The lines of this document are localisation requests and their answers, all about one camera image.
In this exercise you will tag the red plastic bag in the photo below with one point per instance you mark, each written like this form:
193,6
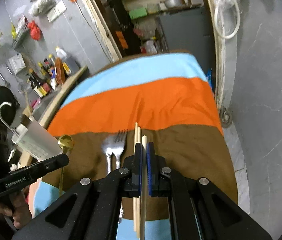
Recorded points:
35,31

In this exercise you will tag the green plastic box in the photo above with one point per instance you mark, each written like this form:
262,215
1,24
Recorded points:
138,13

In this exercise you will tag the white wall switch plate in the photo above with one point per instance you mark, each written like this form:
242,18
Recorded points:
56,11

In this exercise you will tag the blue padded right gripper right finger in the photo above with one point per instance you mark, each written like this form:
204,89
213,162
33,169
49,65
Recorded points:
156,184

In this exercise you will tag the person's left hand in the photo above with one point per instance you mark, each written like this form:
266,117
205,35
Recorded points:
18,210

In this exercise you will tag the silver metal fork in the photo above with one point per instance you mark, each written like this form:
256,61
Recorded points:
118,146

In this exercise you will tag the striped blue orange brown cloth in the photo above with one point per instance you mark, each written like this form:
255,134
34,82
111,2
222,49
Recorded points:
168,96

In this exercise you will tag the dark sauce bottle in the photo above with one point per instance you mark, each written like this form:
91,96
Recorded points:
60,73

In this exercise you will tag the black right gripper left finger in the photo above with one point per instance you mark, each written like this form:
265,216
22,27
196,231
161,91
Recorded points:
133,179

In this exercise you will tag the gold metal spoon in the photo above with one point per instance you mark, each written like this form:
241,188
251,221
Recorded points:
66,143

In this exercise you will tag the black wok pan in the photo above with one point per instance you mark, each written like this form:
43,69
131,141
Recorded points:
8,113

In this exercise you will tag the silver metal spoon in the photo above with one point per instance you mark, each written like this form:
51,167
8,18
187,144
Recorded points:
107,150

